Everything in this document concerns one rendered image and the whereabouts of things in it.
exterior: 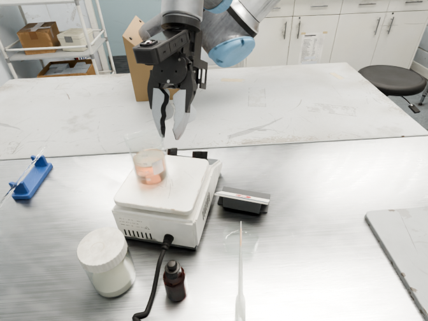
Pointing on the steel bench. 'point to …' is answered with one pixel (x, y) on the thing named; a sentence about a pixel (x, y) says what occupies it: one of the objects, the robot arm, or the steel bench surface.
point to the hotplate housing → (179, 226)
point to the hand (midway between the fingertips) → (167, 132)
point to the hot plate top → (156, 193)
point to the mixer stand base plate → (405, 247)
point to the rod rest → (32, 179)
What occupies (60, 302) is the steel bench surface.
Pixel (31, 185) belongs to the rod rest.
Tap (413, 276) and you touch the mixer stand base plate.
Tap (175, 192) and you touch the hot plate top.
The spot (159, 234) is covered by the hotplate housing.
